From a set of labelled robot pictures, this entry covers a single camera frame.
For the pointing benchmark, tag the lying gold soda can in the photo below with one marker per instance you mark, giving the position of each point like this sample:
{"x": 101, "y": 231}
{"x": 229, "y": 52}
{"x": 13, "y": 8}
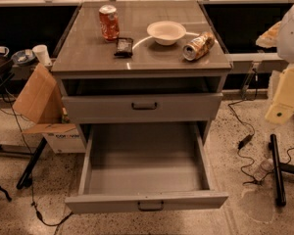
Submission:
{"x": 199, "y": 46}

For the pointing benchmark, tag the black upper drawer handle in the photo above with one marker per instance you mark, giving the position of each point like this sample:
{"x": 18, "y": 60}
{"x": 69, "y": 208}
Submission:
{"x": 144, "y": 106}

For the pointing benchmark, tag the black table leg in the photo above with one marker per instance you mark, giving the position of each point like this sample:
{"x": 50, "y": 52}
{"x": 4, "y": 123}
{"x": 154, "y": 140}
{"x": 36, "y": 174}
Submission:
{"x": 26, "y": 178}

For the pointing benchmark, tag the closed grey upper drawer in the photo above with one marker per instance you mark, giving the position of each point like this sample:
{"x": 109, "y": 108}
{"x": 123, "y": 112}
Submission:
{"x": 117, "y": 108}

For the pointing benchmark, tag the white paper bowl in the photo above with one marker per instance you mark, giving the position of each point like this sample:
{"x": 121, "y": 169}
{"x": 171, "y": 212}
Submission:
{"x": 166, "y": 33}

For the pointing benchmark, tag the orange coke can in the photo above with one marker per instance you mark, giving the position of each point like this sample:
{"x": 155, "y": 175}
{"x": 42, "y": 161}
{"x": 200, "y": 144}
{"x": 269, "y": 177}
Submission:
{"x": 109, "y": 22}

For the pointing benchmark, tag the black chair base leg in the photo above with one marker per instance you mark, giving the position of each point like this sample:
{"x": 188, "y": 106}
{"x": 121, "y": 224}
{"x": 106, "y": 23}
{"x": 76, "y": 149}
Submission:
{"x": 278, "y": 169}

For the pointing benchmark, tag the black middle drawer handle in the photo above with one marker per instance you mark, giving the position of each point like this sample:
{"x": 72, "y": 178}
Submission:
{"x": 150, "y": 206}

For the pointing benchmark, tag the black snack packet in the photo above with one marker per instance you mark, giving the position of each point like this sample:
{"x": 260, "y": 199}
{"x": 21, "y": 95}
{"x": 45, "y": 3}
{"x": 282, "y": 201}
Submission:
{"x": 124, "y": 47}

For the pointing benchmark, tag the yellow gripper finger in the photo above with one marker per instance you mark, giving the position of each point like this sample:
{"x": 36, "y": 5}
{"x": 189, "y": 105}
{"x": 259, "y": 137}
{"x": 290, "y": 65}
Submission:
{"x": 281, "y": 108}

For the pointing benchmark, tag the brown cardboard box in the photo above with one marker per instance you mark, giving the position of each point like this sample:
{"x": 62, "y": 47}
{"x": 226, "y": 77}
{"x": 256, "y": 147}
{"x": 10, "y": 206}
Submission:
{"x": 40, "y": 101}

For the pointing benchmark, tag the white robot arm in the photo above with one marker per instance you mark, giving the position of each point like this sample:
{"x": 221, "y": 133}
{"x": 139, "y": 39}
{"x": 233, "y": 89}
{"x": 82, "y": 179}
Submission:
{"x": 281, "y": 36}

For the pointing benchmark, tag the clear plastic bottle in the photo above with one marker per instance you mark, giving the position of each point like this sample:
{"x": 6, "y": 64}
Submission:
{"x": 265, "y": 167}

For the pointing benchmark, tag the white paper cup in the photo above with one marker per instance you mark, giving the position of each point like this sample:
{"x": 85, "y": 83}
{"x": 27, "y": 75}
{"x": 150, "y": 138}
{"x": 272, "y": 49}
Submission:
{"x": 41, "y": 53}

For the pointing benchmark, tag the blue bowl with item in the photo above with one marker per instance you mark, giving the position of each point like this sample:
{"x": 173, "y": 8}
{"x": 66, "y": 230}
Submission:
{"x": 24, "y": 57}

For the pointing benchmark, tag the black drawer handle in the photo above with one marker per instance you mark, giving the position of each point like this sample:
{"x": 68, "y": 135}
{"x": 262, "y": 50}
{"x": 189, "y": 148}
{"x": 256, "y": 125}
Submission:
{"x": 150, "y": 206}
{"x": 144, "y": 106}

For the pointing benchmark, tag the grey drawer cabinet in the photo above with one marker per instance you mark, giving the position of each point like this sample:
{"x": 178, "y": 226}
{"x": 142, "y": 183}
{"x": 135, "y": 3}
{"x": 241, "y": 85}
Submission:
{"x": 87, "y": 65}

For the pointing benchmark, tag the open grey middle drawer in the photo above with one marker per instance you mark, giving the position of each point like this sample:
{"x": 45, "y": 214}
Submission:
{"x": 127, "y": 163}

